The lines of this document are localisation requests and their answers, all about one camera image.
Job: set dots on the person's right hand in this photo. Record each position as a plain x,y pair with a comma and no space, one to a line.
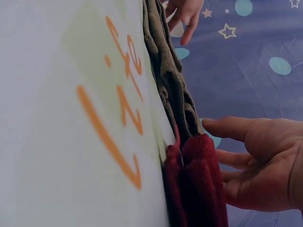
272,160

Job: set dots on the person's left hand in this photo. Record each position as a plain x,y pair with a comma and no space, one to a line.
189,11

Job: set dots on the person's left fingers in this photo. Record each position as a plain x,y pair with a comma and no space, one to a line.
189,33

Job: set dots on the brown knitted garment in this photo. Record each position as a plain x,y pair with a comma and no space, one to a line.
165,59

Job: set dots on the dark red knitted garment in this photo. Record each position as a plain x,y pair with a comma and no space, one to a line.
201,179

